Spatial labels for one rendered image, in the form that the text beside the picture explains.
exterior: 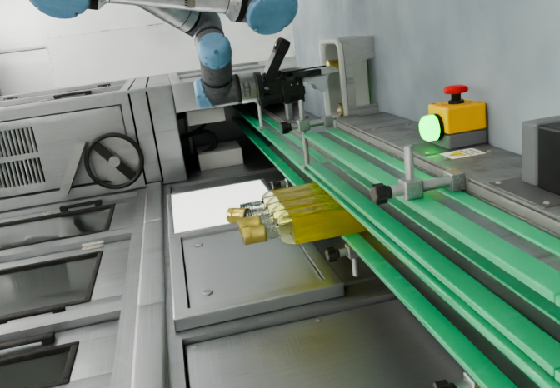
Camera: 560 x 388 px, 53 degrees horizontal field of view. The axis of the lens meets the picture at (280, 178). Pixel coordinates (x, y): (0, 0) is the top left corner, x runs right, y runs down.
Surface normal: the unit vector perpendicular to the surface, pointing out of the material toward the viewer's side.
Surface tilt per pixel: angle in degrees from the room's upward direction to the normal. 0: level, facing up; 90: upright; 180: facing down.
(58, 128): 90
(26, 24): 90
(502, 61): 0
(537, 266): 90
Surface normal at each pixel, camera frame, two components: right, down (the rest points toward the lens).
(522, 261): -0.12, -0.96
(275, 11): 0.36, 0.76
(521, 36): -0.97, 0.17
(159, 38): 0.21, 0.24
